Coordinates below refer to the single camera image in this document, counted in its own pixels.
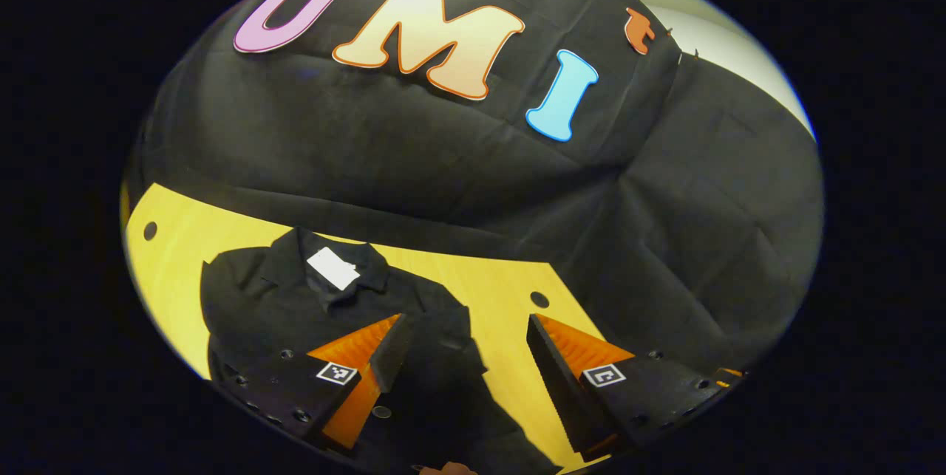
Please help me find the black shirt with white label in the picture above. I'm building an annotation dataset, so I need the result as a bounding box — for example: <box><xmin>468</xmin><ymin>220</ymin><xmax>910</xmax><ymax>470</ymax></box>
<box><xmin>200</xmin><ymin>226</ymin><xmax>562</xmax><ymax>475</ymax></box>

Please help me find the black backdrop cloth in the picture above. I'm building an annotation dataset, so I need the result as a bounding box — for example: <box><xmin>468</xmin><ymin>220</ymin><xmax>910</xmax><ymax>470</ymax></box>
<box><xmin>122</xmin><ymin>0</ymin><xmax>825</xmax><ymax>381</ymax></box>

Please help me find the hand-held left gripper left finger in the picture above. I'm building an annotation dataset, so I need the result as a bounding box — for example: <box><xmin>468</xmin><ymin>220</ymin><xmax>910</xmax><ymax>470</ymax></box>
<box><xmin>209</xmin><ymin>314</ymin><xmax>413</xmax><ymax>457</ymax></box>

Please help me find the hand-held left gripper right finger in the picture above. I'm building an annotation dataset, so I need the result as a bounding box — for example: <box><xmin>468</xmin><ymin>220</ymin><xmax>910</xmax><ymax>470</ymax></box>
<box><xmin>526</xmin><ymin>314</ymin><xmax>744</xmax><ymax>462</ymax></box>

